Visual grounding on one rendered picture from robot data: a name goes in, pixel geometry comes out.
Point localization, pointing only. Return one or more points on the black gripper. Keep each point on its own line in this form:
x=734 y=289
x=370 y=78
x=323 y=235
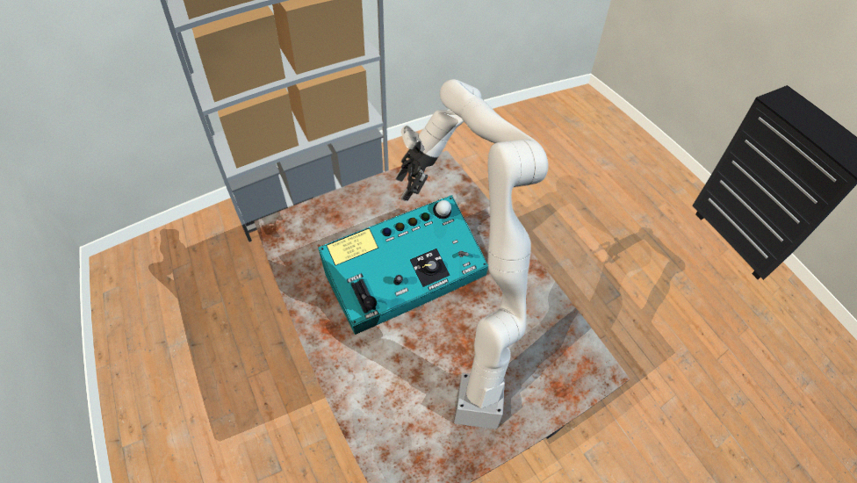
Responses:
x=419 y=162

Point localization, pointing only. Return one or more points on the dark teal console box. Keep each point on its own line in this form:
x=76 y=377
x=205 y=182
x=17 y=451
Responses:
x=406 y=249

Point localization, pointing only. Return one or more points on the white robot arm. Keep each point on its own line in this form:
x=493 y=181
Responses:
x=511 y=163

